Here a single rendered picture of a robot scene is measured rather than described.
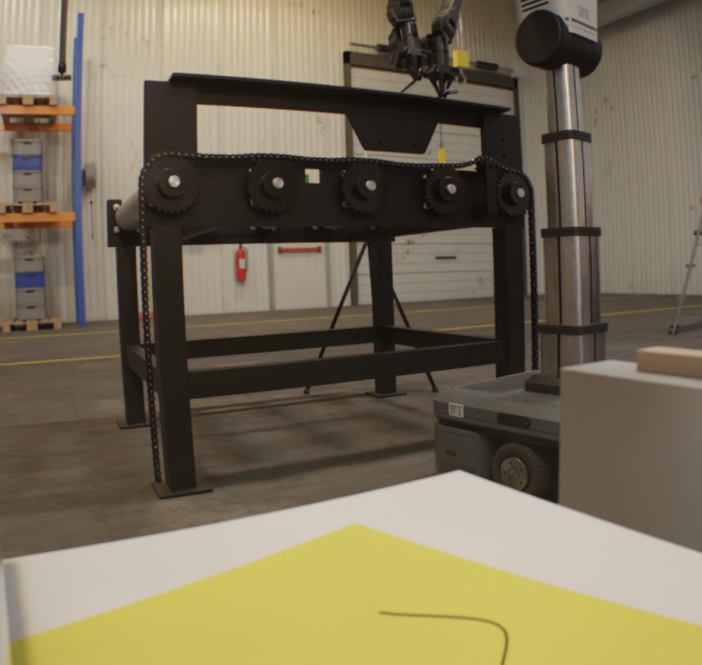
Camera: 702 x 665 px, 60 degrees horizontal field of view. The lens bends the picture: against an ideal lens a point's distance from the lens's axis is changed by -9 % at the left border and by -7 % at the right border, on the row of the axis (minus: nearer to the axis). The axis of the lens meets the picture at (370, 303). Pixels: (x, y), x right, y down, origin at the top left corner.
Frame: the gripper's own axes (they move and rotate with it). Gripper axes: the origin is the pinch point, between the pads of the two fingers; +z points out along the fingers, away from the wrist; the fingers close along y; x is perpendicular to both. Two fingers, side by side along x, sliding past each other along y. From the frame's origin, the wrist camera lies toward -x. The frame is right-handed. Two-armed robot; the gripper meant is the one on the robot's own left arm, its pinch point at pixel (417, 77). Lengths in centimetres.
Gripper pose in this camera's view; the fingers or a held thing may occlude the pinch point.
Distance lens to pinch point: 214.5
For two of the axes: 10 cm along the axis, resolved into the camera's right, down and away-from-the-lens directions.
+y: -8.7, 0.5, -4.8
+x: 4.7, -1.9, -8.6
